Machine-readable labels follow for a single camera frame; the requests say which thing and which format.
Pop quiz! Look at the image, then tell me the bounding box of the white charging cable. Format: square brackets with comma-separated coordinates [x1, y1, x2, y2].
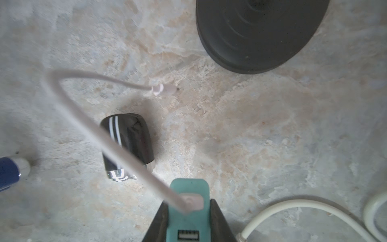
[43, 69, 205, 215]

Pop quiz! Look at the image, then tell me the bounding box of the black microphone stand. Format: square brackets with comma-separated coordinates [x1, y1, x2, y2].
[196, 0, 330, 75]

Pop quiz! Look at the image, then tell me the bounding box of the blue electric shaver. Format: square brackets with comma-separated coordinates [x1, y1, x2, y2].
[1, 156, 31, 192]

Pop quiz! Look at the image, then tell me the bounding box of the teal power adapter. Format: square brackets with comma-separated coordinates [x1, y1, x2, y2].
[166, 178, 211, 242]

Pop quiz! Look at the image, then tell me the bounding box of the white power strip cord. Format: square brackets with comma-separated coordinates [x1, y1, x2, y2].
[235, 190, 387, 242]

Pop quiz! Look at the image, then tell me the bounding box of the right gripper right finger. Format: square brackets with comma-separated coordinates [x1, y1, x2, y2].
[210, 199, 237, 242]

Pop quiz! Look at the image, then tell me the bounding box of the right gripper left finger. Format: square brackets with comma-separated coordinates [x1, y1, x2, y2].
[142, 202, 168, 242]

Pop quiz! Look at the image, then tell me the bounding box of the black electric shaver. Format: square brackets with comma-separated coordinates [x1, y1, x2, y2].
[100, 114, 155, 182]

